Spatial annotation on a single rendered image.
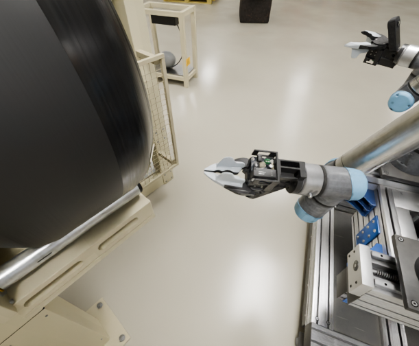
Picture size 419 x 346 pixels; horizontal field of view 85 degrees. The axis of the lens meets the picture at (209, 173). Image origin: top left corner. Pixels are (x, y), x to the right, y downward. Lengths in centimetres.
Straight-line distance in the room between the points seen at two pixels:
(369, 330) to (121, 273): 126
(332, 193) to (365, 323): 88
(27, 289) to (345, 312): 119
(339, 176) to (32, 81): 54
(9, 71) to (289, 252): 151
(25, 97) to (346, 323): 131
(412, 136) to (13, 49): 64
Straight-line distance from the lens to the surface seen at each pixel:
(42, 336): 103
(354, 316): 135
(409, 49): 122
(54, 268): 65
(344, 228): 155
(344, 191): 58
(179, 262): 149
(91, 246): 63
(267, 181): 47
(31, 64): 30
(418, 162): 117
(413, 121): 61
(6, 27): 31
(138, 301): 147
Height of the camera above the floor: 138
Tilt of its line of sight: 47 degrees down
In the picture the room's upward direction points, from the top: straight up
